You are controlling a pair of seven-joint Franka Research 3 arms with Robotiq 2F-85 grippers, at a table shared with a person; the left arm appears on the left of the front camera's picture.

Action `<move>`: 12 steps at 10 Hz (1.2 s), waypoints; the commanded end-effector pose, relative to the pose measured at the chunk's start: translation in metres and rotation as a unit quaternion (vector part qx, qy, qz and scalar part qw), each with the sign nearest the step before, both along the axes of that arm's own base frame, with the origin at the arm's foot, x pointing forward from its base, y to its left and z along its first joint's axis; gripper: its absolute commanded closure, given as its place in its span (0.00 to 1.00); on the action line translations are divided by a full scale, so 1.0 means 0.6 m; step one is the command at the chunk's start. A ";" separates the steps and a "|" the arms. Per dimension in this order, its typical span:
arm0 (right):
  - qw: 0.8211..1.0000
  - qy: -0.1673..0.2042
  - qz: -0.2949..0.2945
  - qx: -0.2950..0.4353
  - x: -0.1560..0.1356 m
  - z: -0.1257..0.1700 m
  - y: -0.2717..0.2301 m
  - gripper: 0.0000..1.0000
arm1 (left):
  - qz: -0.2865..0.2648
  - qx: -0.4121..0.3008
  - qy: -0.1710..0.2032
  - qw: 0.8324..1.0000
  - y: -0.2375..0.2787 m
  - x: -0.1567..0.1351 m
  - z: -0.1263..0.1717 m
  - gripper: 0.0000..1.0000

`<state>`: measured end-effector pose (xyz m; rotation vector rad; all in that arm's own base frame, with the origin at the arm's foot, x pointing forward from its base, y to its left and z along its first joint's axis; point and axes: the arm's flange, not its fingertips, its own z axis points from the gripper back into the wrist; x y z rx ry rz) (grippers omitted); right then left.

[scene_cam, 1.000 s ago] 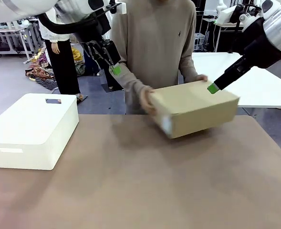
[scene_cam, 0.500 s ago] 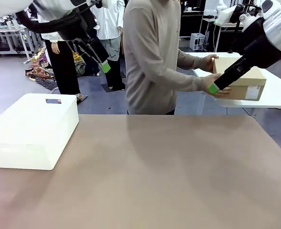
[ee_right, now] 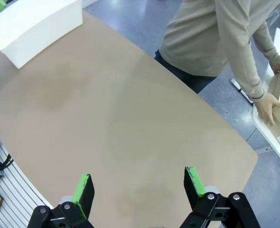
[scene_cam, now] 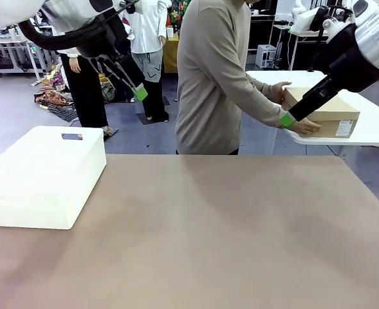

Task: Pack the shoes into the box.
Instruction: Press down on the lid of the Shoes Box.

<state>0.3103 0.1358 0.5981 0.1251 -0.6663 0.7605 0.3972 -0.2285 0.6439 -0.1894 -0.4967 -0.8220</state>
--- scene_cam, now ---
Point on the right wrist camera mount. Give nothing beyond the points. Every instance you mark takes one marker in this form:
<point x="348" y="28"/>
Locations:
<point x="308" y="22"/>

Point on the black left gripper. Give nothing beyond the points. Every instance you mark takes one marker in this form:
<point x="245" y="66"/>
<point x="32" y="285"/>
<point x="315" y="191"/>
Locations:
<point x="105" y="38"/>

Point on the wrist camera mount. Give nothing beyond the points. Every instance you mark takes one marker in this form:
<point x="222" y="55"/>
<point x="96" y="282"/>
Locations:
<point x="129" y="4"/>
<point x="308" y="22"/>

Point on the yellow patterned bag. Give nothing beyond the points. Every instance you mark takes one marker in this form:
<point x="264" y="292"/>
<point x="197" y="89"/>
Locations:
<point x="107" y="90"/>

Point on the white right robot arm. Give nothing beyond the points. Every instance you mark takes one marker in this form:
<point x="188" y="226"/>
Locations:
<point x="375" y="29"/>

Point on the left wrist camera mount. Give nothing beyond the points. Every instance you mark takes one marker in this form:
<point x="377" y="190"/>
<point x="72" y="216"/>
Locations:
<point x="129" y="4"/>

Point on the person's right hand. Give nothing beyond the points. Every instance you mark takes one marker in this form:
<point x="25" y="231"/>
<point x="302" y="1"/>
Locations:
<point x="306" y="127"/>

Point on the small white frame cabinet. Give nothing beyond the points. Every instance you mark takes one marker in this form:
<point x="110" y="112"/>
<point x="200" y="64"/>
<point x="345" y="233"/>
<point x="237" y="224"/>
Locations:
<point x="266" y="56"/>

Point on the dark framed lab desk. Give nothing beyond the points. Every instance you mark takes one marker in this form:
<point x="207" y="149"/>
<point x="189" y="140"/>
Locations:
<point x="300" y="37"/>

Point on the small white background robot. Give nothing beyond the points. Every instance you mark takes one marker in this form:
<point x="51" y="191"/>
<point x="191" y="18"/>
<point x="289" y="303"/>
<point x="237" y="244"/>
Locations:
<point x="297" y="6"/>

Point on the white side table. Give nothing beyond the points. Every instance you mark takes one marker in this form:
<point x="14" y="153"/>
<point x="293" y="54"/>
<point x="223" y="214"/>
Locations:
<point x="369" y="132"/>

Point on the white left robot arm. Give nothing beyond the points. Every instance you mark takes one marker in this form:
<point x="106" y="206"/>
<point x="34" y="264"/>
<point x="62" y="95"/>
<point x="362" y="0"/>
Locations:
<point x="2" y="13"/>

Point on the colourful floral fabric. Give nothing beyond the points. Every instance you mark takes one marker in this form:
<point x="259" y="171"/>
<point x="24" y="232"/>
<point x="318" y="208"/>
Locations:
<point x="176" y="6"/>

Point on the bystander white jacket black trousers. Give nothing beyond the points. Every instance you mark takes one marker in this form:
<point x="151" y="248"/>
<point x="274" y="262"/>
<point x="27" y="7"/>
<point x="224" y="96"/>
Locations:
<point x="79" y="96"/>

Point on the person's right forearm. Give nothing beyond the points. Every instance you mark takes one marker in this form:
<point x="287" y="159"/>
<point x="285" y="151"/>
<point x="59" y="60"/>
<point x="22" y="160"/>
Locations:
<point x="263" y="111"/>

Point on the black tripod stand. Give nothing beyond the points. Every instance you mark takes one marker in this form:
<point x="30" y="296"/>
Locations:
<point x="314" y="51"/>

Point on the colourful fabric pile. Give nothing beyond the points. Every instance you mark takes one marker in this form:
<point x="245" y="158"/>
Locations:
<point x="55" y="96"/>

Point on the white rectangular storage box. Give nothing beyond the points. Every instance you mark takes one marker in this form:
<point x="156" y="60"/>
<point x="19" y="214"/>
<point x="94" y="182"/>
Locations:
<point x="41" y="170"/>

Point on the person in beige sweater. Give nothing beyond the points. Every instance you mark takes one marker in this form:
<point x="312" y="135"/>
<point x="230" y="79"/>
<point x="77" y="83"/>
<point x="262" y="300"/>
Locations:
<point x="208" y="80"/>

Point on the brown cardboard shoe box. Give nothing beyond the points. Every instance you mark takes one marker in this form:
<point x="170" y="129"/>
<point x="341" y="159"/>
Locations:
<point x="330" y="109"/>

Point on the person's left hand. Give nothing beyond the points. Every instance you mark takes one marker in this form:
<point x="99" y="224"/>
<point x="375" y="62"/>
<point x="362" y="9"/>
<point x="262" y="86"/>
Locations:
<point x="278" y="93"/>

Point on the tan draped table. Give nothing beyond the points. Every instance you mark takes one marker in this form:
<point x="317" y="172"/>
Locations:
<point x="171" y="54"/>

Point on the person's left forearm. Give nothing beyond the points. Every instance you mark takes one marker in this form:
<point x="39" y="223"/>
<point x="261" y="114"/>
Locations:
<point x="260" y="85"/>

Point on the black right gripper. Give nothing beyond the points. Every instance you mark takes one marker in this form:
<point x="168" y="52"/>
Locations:
<point x="350" y="61"/>

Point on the grey metal workbench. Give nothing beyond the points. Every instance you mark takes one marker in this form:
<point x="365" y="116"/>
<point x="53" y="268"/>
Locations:
<point x="9" y="42"/>

